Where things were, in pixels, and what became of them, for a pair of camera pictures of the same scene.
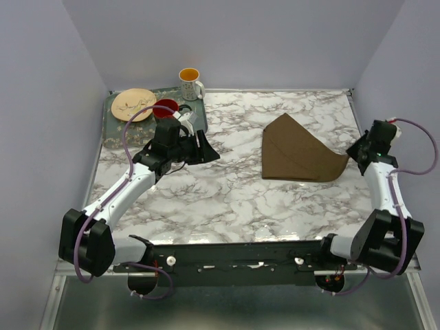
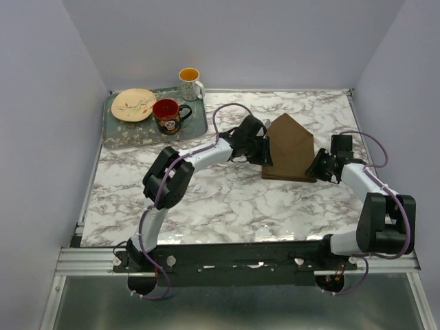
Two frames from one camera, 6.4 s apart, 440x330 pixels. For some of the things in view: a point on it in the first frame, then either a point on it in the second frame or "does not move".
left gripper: [205, 153] to [264, 157]
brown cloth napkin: [291, 152] does not move
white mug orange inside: [191, 88] does not move
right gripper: [352, 150] to [313, 168]
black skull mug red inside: [165, 114] does not move
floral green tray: [137, 133] does not move
